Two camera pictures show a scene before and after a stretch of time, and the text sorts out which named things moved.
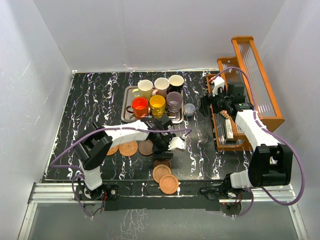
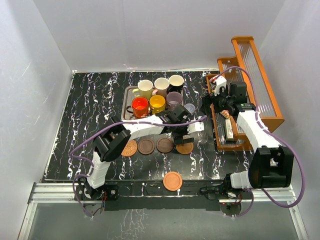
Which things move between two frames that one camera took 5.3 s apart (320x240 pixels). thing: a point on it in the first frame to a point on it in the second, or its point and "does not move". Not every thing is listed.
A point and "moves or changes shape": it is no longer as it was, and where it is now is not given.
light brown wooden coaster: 160,170 to 185,149
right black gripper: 205,101 does not move
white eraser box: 229,131 does not move
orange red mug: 139,108 does not move
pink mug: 161,85 does not move
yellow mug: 157,103 does not move
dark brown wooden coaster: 145,147 does not move
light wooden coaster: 168,183 moves or changes shape
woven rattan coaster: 128,149 does not move
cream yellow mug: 145,89 does not move
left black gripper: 165,148 to 178,138
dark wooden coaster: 162,161 moves or changes shape
